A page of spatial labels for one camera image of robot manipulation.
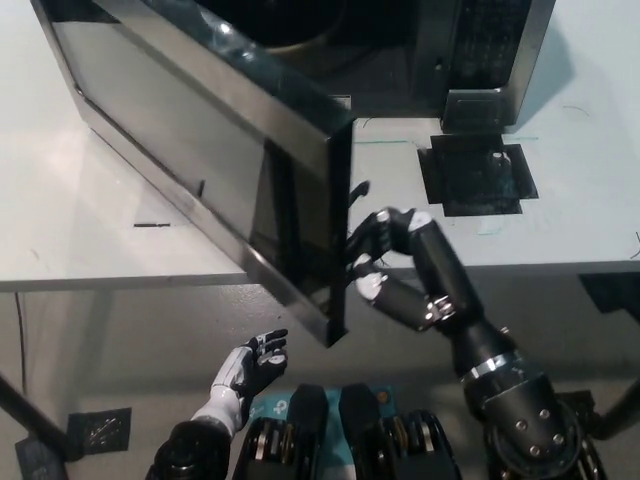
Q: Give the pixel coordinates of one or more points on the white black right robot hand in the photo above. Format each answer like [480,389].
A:
[440,270]

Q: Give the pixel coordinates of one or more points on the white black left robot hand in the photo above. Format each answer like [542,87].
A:
[260,362]

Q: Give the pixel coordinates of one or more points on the stainless steel microwave body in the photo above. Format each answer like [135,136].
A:
[480,55]

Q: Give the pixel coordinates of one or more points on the glass microwave turntable plate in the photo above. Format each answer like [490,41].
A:
[300,42]

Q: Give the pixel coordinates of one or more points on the teal cardboard box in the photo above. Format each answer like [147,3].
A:
[272,405]

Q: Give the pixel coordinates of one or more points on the black tape patch on table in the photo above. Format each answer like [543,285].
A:
[475,185]

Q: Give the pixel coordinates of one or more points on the small black floor tape patch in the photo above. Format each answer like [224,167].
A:
[100,427]

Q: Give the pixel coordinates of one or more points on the black metal support pole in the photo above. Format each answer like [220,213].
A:
[35,415]

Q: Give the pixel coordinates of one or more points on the black floor plate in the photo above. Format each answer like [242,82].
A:
[37,462]

